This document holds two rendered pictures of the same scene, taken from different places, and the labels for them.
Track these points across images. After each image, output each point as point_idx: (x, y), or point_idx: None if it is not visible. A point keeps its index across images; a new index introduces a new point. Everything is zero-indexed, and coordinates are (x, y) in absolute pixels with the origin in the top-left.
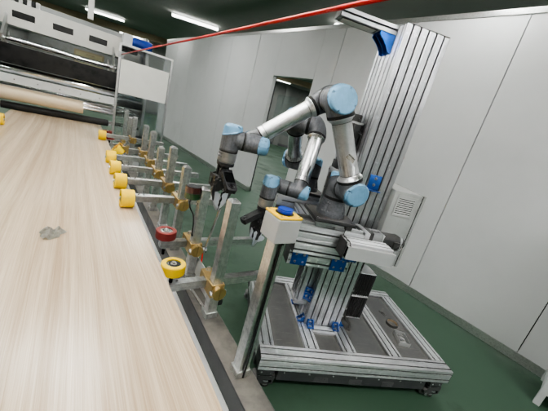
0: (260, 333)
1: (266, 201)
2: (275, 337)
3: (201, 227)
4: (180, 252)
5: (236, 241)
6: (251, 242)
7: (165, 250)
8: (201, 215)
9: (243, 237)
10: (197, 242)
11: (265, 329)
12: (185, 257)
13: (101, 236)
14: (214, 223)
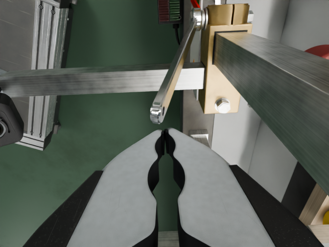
0: (53, 27)
1: None
2: (30, 18)
3: (244, 43)
4: (188, 122)
5: (67, 71)
6: (8, 72)
7: (213, 130)
8: (293, 58)
9: (35, 87)
10: (227, 32)
11: (43, 35)
12: (184, 105)
13: None
14: (179, 59)
